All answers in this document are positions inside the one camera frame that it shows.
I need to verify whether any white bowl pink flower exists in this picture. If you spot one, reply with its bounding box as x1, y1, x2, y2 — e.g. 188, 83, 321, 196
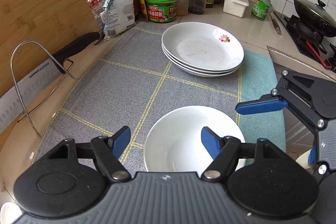
144, 106, 245, 175

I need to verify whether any large white floral plate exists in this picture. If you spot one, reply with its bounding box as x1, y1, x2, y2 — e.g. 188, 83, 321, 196
162, 48, 242, 74

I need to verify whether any white plate with brown stain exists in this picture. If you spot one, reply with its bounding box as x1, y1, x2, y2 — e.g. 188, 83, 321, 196
167, 57, 240, 78

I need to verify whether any grey and teal towel mat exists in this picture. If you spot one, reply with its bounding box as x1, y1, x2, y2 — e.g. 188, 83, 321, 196
34, 23, 286, 173

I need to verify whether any gas stove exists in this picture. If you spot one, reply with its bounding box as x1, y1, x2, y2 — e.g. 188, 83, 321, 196
273, 11, 335, 73

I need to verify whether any black wok with lid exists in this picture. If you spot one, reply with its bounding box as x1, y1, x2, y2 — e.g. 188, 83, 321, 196
293, 0, 336, 38

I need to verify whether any small green label jar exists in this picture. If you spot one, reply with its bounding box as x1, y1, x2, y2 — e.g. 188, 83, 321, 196
251, 0, 271, 20

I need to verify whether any white plastic seasoning box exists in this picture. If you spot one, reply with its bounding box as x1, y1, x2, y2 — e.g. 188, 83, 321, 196
223, 0, 249, 18

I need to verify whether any white plastic food bag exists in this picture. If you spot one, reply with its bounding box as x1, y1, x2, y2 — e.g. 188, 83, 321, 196
100, 0, 135, 40

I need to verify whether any yellow lidded spice jar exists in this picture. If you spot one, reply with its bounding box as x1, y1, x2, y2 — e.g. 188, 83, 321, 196
177, 0, 189, 16

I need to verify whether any green lidded sauce jar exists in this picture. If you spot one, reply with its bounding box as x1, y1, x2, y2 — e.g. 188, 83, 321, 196
145, 0, 177, 23

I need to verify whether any red white clipped food bag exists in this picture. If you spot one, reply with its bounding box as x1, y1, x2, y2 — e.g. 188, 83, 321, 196
86, 0, 113, 28

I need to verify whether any bamboo cutting board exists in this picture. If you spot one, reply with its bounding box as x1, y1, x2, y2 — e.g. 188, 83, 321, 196
0, 0, 102, 135

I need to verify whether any brown handled utensil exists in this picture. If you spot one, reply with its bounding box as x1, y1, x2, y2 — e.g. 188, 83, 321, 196
268, 5, 281, 35

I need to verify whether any steel kitchen knife black handle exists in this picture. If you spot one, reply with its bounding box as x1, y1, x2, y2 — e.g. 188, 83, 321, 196
1, 32, 100, 131

